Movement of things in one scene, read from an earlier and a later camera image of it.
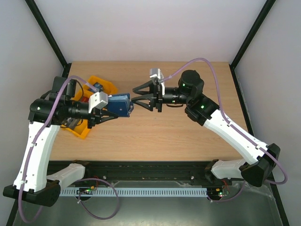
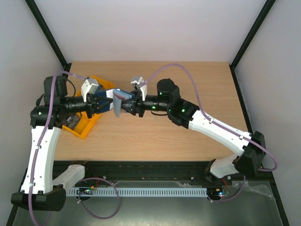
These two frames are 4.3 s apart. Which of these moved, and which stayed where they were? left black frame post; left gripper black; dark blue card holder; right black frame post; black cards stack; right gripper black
Moved: right gripper black; dark blue card holder; left gripper black
Stayed: left black frame post; right black frame post; black cards stack
